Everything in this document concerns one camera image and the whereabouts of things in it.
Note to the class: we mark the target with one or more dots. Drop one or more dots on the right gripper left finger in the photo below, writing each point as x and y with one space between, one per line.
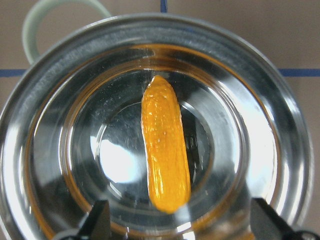
96 225

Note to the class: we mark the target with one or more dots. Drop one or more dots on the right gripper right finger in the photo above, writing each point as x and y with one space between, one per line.
266 224

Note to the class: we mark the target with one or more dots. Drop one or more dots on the yellow corn cob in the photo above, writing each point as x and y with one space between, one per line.
168 181

